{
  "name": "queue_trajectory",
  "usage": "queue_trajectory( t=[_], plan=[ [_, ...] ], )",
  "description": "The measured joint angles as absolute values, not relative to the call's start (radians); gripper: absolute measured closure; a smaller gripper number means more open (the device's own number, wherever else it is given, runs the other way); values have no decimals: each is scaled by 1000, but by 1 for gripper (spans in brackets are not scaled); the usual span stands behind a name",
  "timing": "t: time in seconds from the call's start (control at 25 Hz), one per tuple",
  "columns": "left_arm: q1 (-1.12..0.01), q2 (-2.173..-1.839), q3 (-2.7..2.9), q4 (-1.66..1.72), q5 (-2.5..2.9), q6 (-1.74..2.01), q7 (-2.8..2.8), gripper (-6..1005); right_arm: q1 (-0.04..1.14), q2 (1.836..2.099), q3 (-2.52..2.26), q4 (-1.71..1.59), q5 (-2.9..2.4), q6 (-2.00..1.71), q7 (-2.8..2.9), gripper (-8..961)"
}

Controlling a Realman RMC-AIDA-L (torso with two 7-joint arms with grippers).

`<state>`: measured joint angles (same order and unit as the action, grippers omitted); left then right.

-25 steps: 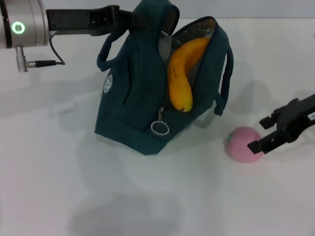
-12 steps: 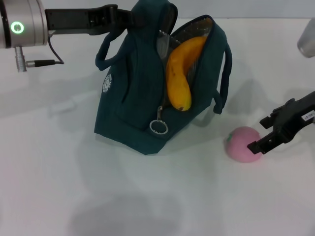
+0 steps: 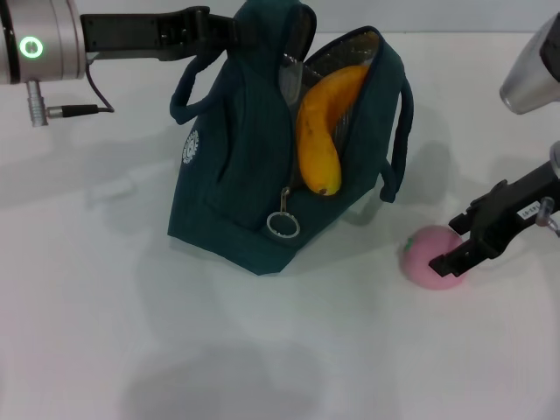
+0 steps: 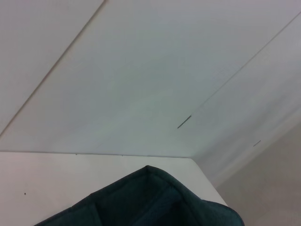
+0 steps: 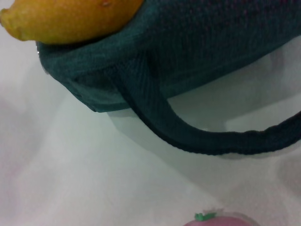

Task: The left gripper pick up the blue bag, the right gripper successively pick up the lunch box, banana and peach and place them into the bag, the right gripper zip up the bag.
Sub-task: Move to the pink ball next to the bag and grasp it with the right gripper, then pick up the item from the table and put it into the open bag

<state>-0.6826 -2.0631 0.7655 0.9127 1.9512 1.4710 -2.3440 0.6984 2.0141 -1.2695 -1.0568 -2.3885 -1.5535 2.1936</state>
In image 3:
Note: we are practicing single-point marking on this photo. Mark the yellow banana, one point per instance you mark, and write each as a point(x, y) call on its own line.
point(319, 149)

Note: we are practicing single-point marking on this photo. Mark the dark blue fabric bag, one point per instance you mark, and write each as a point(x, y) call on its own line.
point(227, 175)

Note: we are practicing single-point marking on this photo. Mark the pink peach toy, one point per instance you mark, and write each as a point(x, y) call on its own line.
point(420, 254)

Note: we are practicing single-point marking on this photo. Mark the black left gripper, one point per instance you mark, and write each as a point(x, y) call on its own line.
point(122, 35)

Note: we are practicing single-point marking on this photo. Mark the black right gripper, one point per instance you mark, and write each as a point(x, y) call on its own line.
point(507, 219)

